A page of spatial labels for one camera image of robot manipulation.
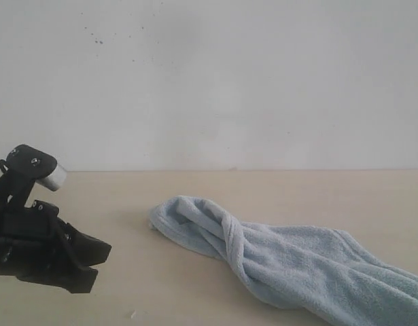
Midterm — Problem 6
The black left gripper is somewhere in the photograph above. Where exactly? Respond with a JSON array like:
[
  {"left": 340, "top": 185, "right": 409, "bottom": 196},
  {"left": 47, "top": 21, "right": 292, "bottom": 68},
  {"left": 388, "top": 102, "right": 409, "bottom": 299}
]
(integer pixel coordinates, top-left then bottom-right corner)
[{"left": 0, "top": 202, "right": 111, "bottom": 293}]

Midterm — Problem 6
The light blue terry towel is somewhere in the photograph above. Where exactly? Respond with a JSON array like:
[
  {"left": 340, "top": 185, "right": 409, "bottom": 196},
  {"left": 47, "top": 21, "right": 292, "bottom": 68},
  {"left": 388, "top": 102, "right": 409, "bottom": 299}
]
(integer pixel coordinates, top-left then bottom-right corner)
[{"left": 149, "top": 196, "right": 418, "bottom": 325}]

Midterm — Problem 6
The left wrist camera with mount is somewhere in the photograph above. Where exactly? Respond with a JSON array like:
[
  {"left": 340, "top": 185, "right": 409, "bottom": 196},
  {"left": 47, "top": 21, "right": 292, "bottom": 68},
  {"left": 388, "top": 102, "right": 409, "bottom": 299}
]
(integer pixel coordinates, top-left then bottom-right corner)
[{"left": 0, "top": 144, "right": 67, "bottom": 213}]

